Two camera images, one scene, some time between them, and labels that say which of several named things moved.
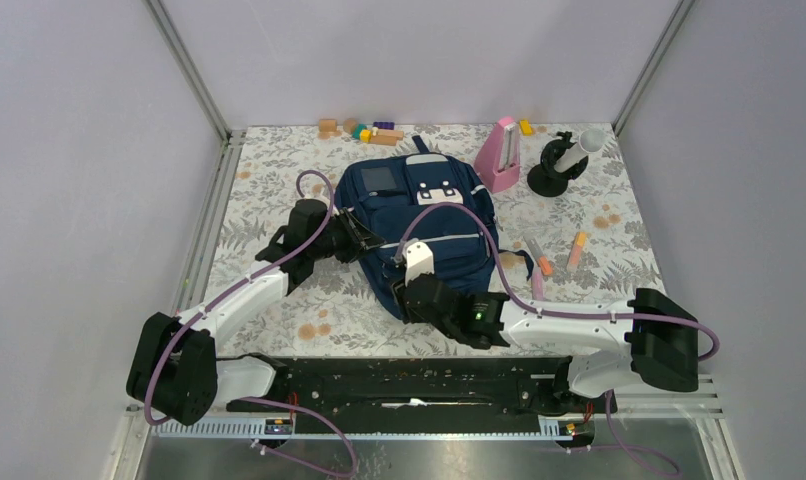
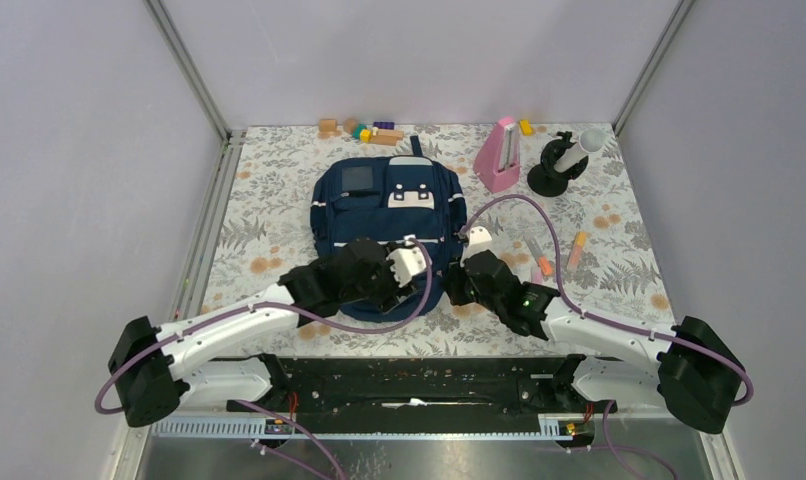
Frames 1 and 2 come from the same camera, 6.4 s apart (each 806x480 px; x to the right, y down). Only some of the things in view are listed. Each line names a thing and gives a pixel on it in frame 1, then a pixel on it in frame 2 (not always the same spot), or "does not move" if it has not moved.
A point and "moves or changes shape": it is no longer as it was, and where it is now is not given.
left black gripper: [365, 238] → [394, 293]
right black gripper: [407, 313] → [454, 279]
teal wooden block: [356, 133] does not move
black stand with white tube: [562, 159] does not move
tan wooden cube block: [328, 125] does not move
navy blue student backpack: [435, 198] moves or changes shape
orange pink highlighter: [580, 241] does not move
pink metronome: [498, 164] does not move
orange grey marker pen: [545, 265] does not move
